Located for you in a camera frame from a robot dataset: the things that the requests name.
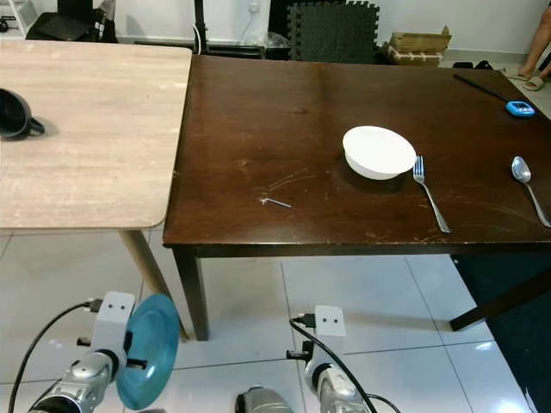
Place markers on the black slipper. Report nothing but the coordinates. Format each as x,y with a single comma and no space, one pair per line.
462,64
483,64

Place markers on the tan sandal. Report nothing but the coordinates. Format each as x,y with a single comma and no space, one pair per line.
534,83

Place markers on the white bowl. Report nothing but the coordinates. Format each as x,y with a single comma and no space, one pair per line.
379,151

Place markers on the light blue dinner plate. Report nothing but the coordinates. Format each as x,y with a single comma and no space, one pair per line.
151,344

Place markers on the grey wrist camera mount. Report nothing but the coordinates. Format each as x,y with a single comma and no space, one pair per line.
329,321
112,317

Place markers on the silver spoon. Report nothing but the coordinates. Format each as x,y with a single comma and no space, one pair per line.
520,169

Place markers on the thin black stick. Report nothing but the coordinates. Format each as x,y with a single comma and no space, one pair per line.
482,87

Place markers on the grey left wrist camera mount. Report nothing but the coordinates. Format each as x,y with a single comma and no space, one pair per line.
112,317

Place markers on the grey right robot leg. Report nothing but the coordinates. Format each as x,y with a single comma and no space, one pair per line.
267,402

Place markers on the dark brown wooden table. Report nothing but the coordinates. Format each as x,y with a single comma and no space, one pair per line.
301,120

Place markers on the dark blue rug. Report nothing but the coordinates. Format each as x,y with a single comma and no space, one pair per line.
512,361

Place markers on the silver fork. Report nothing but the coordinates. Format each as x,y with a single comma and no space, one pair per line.
430,196

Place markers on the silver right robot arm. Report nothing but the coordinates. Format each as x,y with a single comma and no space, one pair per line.
336,391

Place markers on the light wooden table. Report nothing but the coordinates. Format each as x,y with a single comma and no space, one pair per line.
86,146

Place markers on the tan cardboard box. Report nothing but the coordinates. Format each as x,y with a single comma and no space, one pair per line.
420,45

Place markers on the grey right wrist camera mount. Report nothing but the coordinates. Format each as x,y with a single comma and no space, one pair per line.
329,321

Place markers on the black foam puzzle mat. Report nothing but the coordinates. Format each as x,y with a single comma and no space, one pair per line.
334,33

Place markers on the person bare lower leg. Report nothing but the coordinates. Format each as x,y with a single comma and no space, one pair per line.
538,39

